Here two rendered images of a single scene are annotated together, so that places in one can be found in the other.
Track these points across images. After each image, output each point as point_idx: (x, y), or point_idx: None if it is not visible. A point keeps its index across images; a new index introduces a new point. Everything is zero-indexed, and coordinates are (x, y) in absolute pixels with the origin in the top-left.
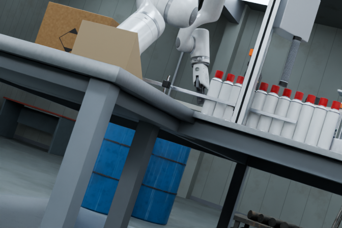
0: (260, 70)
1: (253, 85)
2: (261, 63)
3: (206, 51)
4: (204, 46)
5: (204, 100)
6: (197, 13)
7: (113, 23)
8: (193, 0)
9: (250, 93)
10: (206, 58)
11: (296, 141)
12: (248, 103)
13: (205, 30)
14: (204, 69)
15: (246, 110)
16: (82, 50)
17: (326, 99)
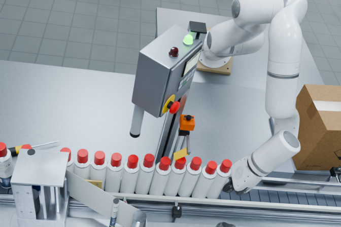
0: (165, 121)
1: (161, 128)
2: (166, 112)
3: (258, 149)
4: (263, 144)
5: (225, 187)
6: (209, 39)
7: (305, 90)
8: (213, 26)
9: (160, 134)
10: (251, 154)
11: (84, 69)
12: (158, 141)
13: (278, 131)
14: (243, 161)
15: (157, 148)
16: None
17: (79, 150)
